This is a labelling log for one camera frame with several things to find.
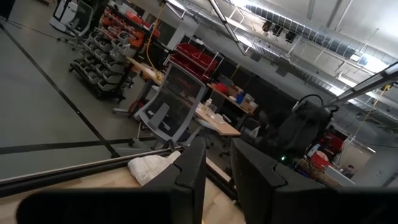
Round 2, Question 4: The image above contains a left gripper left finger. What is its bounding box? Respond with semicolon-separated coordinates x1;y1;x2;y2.
142;136;208;224

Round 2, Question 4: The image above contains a white frame office chair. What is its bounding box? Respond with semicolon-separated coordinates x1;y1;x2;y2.
49;0;95;51

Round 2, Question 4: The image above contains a wire shelf with red bins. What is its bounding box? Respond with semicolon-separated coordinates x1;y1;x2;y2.
169;42;225;83

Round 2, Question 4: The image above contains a black rack with grey bins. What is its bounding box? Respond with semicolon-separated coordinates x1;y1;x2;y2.
68;29;135;102

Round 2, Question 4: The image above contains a long wooden workbench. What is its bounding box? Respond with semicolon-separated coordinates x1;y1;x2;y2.
126;55;242;138

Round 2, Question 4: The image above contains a wooden desk with boxes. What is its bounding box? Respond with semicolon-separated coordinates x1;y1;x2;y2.
206;81;259;115

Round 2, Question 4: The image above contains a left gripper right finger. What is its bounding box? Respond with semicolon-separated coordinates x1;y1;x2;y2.
230;138;341;224

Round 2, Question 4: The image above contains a grey mesh office chair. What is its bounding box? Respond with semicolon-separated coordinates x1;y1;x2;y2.
132;61;208;151

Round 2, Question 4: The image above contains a yellow hanging cable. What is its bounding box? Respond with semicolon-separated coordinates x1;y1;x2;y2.
145;2;166;79

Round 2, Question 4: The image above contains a shelf with orange bins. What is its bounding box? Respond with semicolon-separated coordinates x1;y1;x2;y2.
99;6;162;50

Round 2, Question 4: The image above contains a white checked cloth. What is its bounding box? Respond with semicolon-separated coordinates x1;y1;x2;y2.
127;150;182;187

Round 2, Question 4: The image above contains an aluminium overhead frame bar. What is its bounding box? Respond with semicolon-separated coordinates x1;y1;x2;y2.
328;61;398;105
207;0;248;57

